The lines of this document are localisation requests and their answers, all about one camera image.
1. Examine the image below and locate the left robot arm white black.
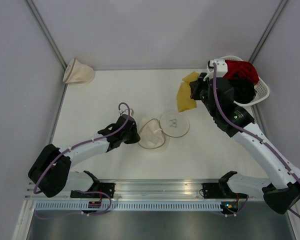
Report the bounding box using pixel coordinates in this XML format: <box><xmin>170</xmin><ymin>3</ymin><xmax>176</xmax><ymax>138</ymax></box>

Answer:
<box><xmin>28</xmin><ymin>113</ymin><xmax>141</xmax><ymax>198</ymax></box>

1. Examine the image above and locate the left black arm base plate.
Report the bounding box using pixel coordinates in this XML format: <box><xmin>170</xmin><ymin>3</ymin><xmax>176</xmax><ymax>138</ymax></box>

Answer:
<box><xmin>70</xmin><ymin>182</ymin><xmax>115</xmax><ymax>199</ymax></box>

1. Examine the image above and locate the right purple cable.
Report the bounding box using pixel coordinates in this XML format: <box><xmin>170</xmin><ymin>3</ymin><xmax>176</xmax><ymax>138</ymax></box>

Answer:
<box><xmin>212</xmin><ymin>62</ymin><xmax>300</xmax><ymax>225</ymax></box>

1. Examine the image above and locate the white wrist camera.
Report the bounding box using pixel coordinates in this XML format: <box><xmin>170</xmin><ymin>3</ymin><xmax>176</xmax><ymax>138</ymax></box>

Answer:
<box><xmin>118</xmin><ymin>108</ymin><xmax>135</xmax><ymax>117</ymax></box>
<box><xmin>206</xmin><ymin>58</ymin><xmax>228</xmax><ymax>79</ymax></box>

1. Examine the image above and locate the yellow bra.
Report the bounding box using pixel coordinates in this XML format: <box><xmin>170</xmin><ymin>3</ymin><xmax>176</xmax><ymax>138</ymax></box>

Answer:
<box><xmin>176</xmin><ymin>72</ymin><xmax>200</xmax><ymax>113</ymax></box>

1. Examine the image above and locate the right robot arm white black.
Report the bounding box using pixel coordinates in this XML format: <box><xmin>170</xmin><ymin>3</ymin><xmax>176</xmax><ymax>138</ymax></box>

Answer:
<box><xmin>189</xmin><ymin>73</ymin><xmax>300</xmax><ymax>215</ymax></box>

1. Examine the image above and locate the white plastic laundry basket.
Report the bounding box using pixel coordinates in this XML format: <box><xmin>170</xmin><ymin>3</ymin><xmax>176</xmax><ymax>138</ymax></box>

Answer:
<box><xmin>217</xmin><ymin>55</ymin><xmax>270</xmax><ymax>107</ymax></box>

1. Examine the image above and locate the red bra in basket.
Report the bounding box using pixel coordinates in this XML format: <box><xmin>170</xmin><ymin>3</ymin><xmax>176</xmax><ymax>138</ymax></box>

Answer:
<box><xmin>224</xmin><ymin>59</ymin><xmax>259</xmax><ymax>85</ymax></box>

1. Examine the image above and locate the black bra in basket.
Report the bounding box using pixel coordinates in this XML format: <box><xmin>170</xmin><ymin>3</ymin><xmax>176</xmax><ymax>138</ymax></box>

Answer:
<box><xmin>229</xmin><ymin>75</ymin><xmax>256</xmax><ymax>104</ymax></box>

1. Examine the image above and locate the aluminium mounting rail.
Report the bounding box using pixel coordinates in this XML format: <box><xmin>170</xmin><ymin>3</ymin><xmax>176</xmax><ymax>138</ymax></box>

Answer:
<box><xmin>24</xmin><ymin>178</ymin><xmax>298</xmax><ymax>201</ymax></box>

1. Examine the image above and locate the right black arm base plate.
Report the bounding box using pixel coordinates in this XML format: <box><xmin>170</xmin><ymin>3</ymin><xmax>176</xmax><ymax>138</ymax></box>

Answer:
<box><xmin>202</xmin><ymin>182</ymin><xmax>247</xmax><ymax>199</ymax></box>

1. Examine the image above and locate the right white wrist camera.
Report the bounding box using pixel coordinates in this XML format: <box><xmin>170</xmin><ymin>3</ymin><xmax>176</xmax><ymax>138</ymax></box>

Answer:
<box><xmin>206</xmin><ymin>58</ymin><xmax>228</xmax><ymax>79</ymax></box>

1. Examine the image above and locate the white slotted cable duct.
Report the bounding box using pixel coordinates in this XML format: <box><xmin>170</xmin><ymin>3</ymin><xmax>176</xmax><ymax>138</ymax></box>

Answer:
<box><xmin>35</xmin><ymin>200</ymin><xmax>222</xmax><ymax>212</ymax></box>

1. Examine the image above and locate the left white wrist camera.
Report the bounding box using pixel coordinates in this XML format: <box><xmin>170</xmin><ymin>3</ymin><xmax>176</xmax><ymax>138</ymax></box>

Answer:
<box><xmin>118</xmin><ymin>108</ymin><xmax>135</xmax><ymax>117</ymax></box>

